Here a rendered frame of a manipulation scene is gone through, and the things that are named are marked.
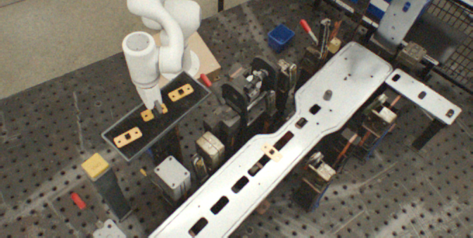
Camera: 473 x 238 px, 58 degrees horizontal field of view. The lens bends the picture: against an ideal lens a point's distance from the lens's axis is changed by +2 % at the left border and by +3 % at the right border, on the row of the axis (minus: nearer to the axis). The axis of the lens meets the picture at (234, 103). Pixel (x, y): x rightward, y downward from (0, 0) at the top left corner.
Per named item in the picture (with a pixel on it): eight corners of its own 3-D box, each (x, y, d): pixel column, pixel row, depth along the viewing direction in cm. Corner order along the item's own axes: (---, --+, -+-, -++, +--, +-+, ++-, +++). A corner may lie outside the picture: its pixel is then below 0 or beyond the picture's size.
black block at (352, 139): (337, 181, 182) (357, 152, 157) (317, 164, 185) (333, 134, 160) (348, 168, 185) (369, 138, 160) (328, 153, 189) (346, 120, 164)
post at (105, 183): (120, 223, 168) (93, 183, 130) (108, 210, 170) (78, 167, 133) (134, 210, 171) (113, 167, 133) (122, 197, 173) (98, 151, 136)
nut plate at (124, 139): (118, 148, 134) (117, 146, 133) (113, 139, 136) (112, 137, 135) (142, 135, 137) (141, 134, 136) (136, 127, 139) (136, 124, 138)
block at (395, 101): (374, 144, 192) (398, 113, 168) (354, 129, 195) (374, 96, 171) (386, 132, 195) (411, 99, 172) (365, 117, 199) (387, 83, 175)
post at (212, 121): (211, 172, 181) (212, 127, 147) (203, 164, 182) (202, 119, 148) (219, 164, 183) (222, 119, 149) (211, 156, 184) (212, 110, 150)
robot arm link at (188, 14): (162, 29, 184) (153, -9, 163) (204, 31, 184) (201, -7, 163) (159, 53, 178) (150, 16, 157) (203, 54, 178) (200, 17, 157)
